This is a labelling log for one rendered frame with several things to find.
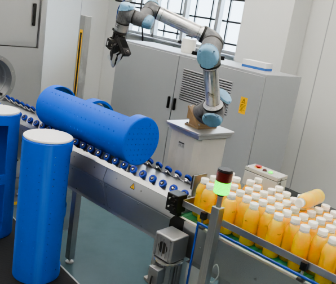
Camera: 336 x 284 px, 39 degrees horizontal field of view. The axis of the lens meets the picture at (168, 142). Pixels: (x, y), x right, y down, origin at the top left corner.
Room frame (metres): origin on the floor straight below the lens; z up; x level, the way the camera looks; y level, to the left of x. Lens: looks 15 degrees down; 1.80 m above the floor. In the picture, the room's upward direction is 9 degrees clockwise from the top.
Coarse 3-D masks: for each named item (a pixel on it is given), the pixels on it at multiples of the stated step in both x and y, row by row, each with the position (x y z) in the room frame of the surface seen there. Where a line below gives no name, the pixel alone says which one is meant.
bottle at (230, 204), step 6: (228, 198) 1.97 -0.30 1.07; (234, 198) 1.97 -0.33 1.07; (222, 204) 1.98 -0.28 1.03; (228, 204) 1.95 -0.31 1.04; (234, 204) 1.96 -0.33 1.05; (228, 210) 1.95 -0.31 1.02; (234, 210) 1.96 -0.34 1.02; (228, 216) 1.95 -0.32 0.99; (234, 216) 1.96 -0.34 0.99; (222, 228) 1.95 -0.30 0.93
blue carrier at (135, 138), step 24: (48, 96) 3.00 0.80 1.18; (72, 96) 2.91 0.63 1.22; (48, 120) 2.96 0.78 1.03; (72, 120) 2.77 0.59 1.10; (96, 120) 2.65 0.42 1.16; (120, 120) 2.57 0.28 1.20; (144, 120) 2.57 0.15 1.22; (96, 144) 2.65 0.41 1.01; (120, 144) 2.48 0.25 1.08; (144, 144) 2.59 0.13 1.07
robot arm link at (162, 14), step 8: (152, 0) 2.70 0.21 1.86; (152, 8) 2.64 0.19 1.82; (160, 8) 2.66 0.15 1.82; (160, 16) 2.65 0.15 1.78; (168, 16) 2.65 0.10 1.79; (176, 16) 2.66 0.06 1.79; (168, 24) 2.67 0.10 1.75; (176, 24) 2.65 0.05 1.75; (184, 24) 2.65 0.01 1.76; (192, 24) 2.65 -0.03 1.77; (184, 32) 2.67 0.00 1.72; (192, 32) 2.65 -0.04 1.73; (200, 32) 2.64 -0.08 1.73; (208, 32) 2.63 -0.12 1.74; (216, 32) 2.65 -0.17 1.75; (200, 40) 2.65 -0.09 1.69
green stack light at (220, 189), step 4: (216, 184) 1.75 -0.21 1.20; (220, 184) 1.74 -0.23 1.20; (224, 184) 1.74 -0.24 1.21; (228, 184) 1.74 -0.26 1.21; (216, 188) 1.74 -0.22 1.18; (220, 188) 1.74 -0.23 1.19; (224, 188) 1.74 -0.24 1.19; (228, 188) 1.75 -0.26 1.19; (216, 192) 1.74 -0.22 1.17; (220, 192) 1.74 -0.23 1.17; (224, 192) 1.74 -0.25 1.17; (228, 192) 1.75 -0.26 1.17
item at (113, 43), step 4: (112, 28) 2.64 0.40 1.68; (116, 32) 2.59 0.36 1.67; (112, 36) 2.64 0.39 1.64; (116, 36) 2.62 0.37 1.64; (120, 36) 2.61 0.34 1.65; (108, 40) 2.63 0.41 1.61; (112, 40) 2.62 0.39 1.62; (116, 40) 2.61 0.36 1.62; (108, 44) 2.63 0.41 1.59; (112, 44) 2.61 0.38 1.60; (116, 44) 2.60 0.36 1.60; (108, 48) 2.64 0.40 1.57; (116, 48) 2.60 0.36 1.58; (116, 52) 2.62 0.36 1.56; (120, 52) 2.64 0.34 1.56
